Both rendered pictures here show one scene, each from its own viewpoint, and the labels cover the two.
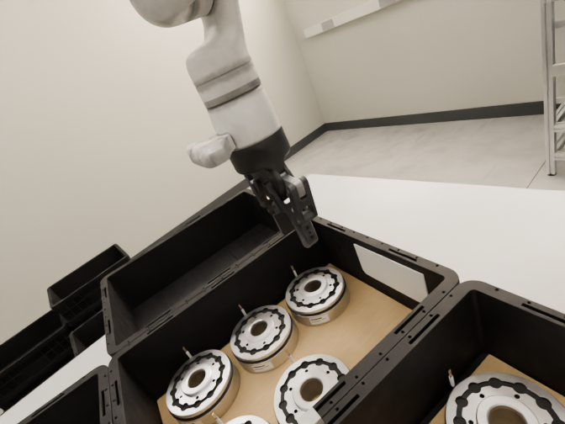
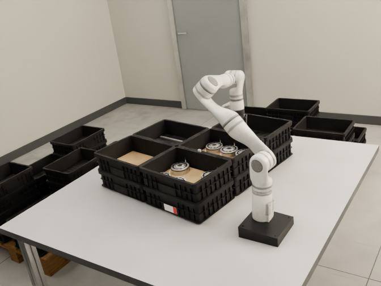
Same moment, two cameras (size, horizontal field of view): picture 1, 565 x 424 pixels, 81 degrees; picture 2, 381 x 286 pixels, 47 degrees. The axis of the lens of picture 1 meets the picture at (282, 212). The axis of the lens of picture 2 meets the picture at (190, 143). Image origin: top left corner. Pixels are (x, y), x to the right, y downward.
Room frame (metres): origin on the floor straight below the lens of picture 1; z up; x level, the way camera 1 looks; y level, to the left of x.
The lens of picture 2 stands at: (-0.73, -1.90, 1.89)
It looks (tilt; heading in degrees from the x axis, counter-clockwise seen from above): 23 degrees down; 66
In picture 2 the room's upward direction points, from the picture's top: 8 degrees counter-clockwise
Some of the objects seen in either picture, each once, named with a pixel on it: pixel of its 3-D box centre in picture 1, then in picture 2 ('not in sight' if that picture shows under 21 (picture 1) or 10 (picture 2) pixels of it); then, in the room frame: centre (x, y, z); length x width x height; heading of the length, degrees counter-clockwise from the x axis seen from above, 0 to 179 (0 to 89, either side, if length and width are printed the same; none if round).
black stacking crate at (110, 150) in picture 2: not in sight; (135, 159); (-0.09, 0.35, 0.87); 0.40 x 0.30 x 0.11; 111
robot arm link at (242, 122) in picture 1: (228, 119); (233, 102); (0.40, 0.01, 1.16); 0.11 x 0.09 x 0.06; 110
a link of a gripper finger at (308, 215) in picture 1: (308, 227); not in sight; (0.36, -0.02, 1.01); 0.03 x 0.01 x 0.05; 20
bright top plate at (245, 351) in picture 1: (260, 331); (229, 148); (0.40, 0.11, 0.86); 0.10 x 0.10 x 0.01
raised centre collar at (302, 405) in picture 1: (311, 390); not in sight; (0.26, 0.06, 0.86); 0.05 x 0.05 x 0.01
